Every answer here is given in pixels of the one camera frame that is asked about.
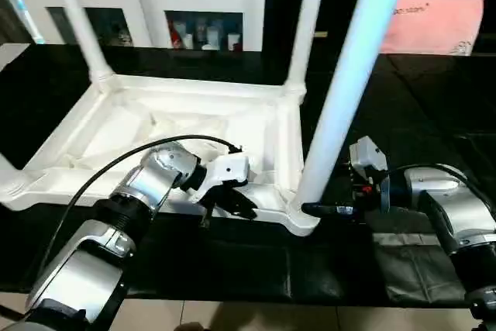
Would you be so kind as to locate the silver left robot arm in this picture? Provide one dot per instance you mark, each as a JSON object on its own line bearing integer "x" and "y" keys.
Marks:
{"x": 147, "y": 183}

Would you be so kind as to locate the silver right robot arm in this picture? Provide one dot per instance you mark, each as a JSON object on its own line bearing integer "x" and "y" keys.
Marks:
{"x": 449, "y": 207}

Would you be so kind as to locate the black work mat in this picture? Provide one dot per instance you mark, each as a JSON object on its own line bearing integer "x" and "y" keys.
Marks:
{"x": 232, "y": 269}

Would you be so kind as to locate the dark left robot foot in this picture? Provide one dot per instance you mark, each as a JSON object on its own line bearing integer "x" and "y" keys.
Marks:
{"x": 191, "y": 327}

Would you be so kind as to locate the small yellow label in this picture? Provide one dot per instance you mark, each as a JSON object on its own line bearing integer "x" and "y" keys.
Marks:
{"x": 321, "y": 34}

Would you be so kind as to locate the red and white carton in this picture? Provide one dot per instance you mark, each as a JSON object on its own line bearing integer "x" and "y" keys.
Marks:
{"x": 175, "y": 34}

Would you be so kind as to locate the pink pillow with print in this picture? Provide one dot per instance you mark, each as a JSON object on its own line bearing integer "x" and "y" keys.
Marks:
{"x": 434, "y": 23}

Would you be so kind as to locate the white blue patterned pole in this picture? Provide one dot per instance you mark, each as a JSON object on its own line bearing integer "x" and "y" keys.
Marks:
{"x": 21, "y": 9}

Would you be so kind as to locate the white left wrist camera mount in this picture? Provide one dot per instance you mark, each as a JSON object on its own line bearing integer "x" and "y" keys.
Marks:
{"x": 228, "y": 170}

